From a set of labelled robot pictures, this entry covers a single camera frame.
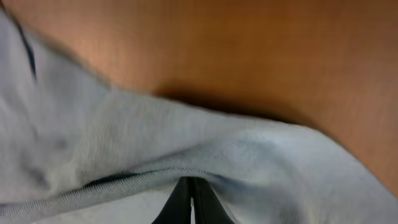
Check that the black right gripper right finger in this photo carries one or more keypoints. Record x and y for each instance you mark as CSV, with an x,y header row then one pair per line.
x,y
208,209

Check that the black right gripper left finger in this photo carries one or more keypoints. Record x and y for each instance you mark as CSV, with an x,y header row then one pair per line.
x,y
177,209

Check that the light blue t-shirt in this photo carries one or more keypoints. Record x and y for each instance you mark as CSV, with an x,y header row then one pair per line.
x,y
76,150

